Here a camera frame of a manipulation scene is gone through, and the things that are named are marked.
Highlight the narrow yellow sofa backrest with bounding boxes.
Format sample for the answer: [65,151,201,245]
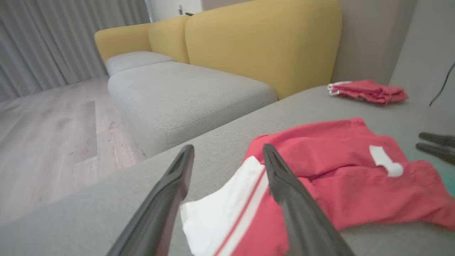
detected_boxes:
[148,15,191,64]

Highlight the grey upright sofa panel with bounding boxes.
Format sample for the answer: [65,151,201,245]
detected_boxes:
[389,0,455,107]

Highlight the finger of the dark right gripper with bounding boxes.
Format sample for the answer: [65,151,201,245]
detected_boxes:
[415,142,455,166]
[418,132,455,147]

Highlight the wide yellow sofa backrest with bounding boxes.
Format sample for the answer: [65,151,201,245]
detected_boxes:
[184,0,343,101]

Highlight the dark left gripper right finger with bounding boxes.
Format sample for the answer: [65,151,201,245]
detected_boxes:
[262,143,356,256]

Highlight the thin black cable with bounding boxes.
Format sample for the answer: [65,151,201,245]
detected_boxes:
[429,61,455,107]

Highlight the red shorts with white stripes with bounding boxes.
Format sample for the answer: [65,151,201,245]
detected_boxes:
[180,117,455,256]

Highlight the red shorts with white panel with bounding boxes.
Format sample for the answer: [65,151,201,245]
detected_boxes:
[327,79,409,105]

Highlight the low yellow sofa backrest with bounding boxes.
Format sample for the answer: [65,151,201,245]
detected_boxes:
[94,23,154,64]

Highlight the medium grey sofa seat cushion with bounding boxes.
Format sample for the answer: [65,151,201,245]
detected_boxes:
[108,61,278,158]

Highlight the grey curtain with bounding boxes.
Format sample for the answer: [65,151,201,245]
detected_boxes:
[0,0,151,103]

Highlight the small grey sofa seat cushion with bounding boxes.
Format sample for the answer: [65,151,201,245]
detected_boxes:
[105,51,175,77]

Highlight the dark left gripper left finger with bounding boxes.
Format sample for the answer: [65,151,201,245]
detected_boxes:
[107,144,195,256]

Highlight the white door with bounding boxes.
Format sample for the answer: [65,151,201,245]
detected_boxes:
[145,0,203,22]

